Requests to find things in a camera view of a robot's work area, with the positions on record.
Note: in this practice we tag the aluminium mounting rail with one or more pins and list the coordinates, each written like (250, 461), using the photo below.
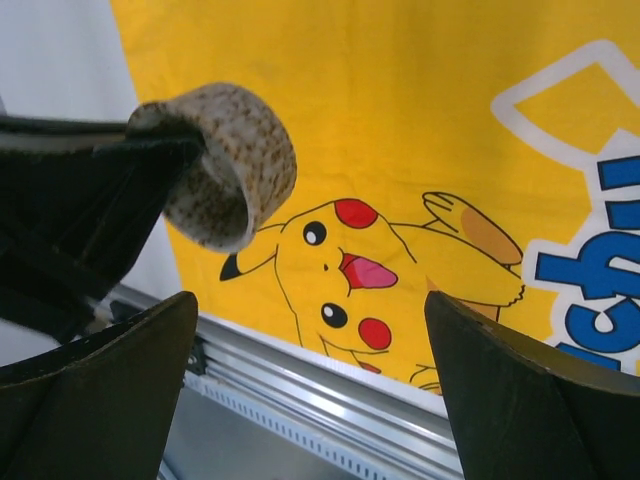
(392, 424)

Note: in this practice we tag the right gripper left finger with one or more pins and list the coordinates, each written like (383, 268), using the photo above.
(100, 407)

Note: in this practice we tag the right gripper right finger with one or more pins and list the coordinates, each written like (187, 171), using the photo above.
(521, 409)

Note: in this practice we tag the yellow Pikachu placemat cloth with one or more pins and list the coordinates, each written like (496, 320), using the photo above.
(488, 150)

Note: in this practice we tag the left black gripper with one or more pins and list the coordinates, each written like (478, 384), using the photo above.
(78, 203)

